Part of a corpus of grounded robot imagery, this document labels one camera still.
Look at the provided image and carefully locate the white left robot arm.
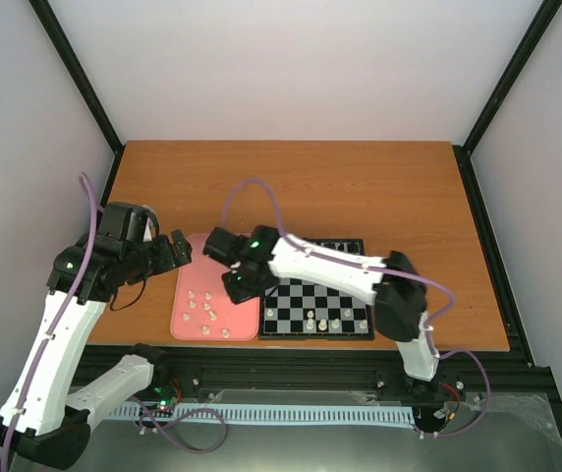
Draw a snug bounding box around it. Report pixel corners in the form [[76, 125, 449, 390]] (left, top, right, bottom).
[[0, 203, 192, 470]]

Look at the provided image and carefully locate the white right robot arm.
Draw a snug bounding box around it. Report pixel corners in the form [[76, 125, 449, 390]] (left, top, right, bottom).
[[203, 225, 439, 383]]

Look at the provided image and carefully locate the black white chess board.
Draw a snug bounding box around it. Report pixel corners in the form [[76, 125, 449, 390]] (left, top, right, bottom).
[[257, 238, 375, 342]]

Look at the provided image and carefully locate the row of black chess pieces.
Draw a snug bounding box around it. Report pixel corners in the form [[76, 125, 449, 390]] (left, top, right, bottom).
[[309, 238, 365, 255]]

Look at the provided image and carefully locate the green circuit board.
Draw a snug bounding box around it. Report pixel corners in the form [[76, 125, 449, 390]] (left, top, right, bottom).
[[156, 397, 178, 412]]

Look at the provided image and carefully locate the pink plastic tray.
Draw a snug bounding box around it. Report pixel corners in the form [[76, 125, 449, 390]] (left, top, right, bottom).
[[170, 233, 259, 343]]

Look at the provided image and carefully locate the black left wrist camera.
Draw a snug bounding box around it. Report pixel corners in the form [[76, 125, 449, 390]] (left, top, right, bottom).
[[97, 202, 159, 242]]

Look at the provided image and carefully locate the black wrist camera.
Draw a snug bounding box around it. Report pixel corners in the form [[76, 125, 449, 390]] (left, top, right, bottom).
[[97, 202, 159, 242], [202, 227, 248, 266]]

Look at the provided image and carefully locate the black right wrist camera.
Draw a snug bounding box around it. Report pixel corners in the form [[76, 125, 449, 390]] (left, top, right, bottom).
[[202, 227, 248, 266]]

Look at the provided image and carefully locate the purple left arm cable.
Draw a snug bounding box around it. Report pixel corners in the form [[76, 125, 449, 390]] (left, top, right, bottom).
[[0, 171, 103, 472]]

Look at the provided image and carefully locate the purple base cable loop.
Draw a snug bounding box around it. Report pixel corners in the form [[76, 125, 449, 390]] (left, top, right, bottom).
[[131, 395, 228, 452]]

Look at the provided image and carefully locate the light blue cable duct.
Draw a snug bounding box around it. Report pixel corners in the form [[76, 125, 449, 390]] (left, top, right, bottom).
[[107, 401, 415, 429]]

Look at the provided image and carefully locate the black left frame post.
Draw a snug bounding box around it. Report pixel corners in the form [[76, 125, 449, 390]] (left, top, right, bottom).
[[28, 0, 124, 154]]

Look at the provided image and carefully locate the black frame post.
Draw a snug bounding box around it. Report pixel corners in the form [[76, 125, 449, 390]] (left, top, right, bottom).
[[28, 0, 124, 154], [461, 0, 562, 154]]

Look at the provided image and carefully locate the black right frame post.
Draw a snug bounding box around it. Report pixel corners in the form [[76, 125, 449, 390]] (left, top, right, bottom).
[[461, 0, 562, 154]]

